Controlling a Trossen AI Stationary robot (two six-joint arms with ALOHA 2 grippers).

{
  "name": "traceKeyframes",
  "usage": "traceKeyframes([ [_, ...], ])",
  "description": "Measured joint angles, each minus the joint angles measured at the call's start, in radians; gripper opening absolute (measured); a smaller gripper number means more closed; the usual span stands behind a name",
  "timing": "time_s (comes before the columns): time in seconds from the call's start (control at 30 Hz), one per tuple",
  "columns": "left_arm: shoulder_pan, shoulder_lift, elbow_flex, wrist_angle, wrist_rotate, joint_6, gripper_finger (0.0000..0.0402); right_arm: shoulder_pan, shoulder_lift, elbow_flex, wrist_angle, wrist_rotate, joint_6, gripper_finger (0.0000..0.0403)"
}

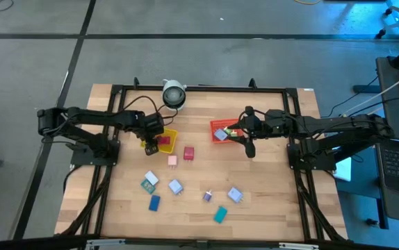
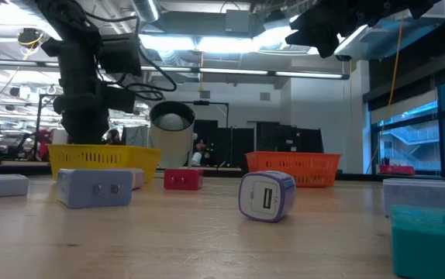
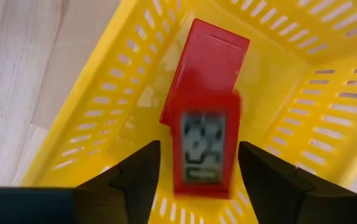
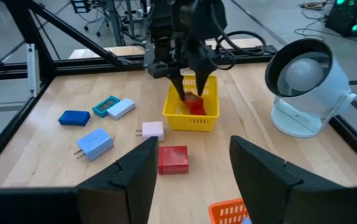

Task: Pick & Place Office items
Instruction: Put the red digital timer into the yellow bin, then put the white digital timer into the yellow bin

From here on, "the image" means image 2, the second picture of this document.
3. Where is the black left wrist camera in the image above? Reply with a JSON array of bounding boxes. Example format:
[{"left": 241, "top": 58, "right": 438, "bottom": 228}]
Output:
[{"left": 101, "top": 84, "right": 136, "bottom": 114}]

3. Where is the black metal gantry frame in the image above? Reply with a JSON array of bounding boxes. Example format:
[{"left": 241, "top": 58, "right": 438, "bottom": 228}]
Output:
[
  {"left": 179, "top": 99, "right": 230, "bottom": 129},
  {"left": 34, "top": 92, "right": 67, "bottom": 160}
]

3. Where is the yellow plastic basket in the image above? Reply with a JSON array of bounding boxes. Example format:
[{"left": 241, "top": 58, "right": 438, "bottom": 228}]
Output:
[{"left": 47, "top": 143, "right": 161, "bottom": 183}]

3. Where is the black window frame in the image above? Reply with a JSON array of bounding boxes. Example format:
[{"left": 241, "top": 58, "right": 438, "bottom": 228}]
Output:
[{"left": 369, "top": 73, "right": 445, "bottom": 179}]

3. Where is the long ceiling light strip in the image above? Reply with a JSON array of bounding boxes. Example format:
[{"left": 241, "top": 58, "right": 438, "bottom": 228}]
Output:
[{"left": 140, "top": 64, "right": 350, "bottom": 81}]

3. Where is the black ceiling dome camera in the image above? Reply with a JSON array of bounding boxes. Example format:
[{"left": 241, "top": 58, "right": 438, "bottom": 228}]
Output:
[{"left": 16, "top": 27, "right": 45, "bottom": 50}]

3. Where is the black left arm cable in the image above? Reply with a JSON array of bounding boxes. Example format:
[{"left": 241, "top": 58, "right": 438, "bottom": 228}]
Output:
[{"left": 85, "top": 11, "right": 178, "bottom": 102}]

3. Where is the silver ventilation duct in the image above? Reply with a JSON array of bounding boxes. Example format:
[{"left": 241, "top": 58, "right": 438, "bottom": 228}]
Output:
[{"left": 131, "top": 0, "right": 161, "bottom": 23}]

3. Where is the grey ceiling junction box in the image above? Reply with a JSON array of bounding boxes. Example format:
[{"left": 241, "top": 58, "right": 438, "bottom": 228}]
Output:
[{"left": 224, "top": 9, "right": 251, "bottom": 34}]

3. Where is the pink plug charger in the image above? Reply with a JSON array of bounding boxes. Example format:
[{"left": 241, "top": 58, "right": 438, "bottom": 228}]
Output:
[{"left": 129, "top": 167, "right": 146, "bottom": 190}]

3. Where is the red storage box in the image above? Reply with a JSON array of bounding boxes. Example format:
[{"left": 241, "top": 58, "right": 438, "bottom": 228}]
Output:
[{"left": 378, "top": 164, "right": 416, "bottom": 176}]

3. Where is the red plug charger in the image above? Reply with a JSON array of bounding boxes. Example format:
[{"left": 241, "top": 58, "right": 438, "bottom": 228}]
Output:
[{"left": 163, "top": 168, "right": 204, "bottom": 191}]

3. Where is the person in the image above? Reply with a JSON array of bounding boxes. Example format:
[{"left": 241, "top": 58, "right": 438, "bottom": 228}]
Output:
[
  {"left": 104, "top": 129, "right": 122, "bottom": 146},
  {"left": 194, "top": 138, "right": 214, "bottom": 166}
]

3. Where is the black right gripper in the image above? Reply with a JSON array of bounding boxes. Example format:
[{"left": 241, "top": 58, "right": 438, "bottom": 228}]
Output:
[{"left": 284, "top": 0, "right": 386, "bottom": 59}]

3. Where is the orange plastic basket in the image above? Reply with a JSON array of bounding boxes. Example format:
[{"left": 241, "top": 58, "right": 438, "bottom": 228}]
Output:
[{"left": 244, "top": 150, "right": 342, "bottom": 188}]

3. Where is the purple-trimmed white USB charger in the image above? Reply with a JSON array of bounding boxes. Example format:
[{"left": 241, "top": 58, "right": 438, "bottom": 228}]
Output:
[{"left": 238, "top": 170, "right": 296, "bottom": 224}]

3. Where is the pale lavender box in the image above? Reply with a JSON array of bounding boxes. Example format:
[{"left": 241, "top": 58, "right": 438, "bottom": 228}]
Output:
[{"left": 0, "top": 174, "right": 29, "bottom": 198}]

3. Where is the black partition panel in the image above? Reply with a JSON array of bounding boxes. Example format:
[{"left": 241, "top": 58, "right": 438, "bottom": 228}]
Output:
[
  {"left": 256, "top": 121, "right": 324, "bottom": 154},
  {"left": 193, "top": 119, "right": 255, "bottom": 171}
]

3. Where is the lavender two-prong charger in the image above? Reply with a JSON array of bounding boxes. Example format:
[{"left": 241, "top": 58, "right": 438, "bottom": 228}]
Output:
[
  {"left": 56, "top": 167, "right": 133, "bottom": 209},
  {"left": 382, "top": 177, "right": 445, "bottom": 218}
]

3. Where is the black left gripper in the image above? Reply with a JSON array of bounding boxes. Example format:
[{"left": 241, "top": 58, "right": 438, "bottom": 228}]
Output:
[{"left": 53, "top": 92, "right": 111, "bottom": 146}]

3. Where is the teal rectangular box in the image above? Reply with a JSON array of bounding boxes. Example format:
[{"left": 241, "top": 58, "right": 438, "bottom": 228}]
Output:
[{"left": 390, "top": 205, "right": 445, "bottom": 279}]

